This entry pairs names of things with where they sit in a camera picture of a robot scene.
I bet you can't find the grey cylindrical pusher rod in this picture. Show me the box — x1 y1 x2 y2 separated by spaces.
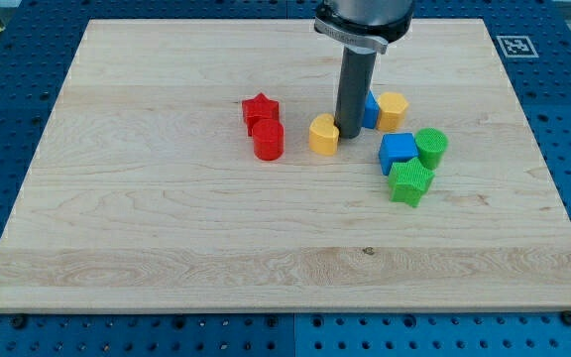
335 47 377 139

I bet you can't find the yellow heart block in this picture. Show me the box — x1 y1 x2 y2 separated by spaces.
308 113 339 156

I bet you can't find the blue triangular block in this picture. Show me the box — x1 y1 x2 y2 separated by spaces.
362 91 380 129

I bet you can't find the yellow hexagon block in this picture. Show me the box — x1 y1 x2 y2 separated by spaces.
376 92 409 132

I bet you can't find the blue cube block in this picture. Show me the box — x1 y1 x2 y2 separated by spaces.
379 133 418 176

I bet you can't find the red star block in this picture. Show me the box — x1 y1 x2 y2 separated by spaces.
242 92 280 137

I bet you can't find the green cylinder block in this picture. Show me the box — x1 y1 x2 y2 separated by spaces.
414 128 448 170

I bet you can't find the red cylinder block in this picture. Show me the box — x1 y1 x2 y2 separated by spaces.
252 119 285 161

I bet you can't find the green star block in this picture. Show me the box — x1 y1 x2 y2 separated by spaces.
388 158 435 207

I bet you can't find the white fiducial marker tag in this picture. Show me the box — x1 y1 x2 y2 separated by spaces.
497 35 538 59

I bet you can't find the light wooden board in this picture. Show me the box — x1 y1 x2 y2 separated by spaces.
0 19 571 314

